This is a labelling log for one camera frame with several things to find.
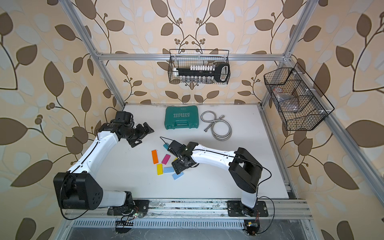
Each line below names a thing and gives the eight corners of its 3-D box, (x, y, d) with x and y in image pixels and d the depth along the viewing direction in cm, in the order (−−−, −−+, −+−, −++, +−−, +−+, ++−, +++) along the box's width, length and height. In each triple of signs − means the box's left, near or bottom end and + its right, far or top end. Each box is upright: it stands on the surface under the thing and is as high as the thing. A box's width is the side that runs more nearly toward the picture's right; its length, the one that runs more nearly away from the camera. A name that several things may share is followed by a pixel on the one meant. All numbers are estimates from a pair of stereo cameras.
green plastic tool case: (163, 129, 107) (162, 125, 103) (167, 109, 120) (166, 105, 116) (198, 130, 107) (198, 125, 103) (198, 109, 120) (198, 105, 116)
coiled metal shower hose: (201, 140, 102) (201, 138, 99) (201, 113, 118) (201, 111, 115) (232, 140, 102) (232, 138, 99) (227, 113, 118) (228, 111, 115)
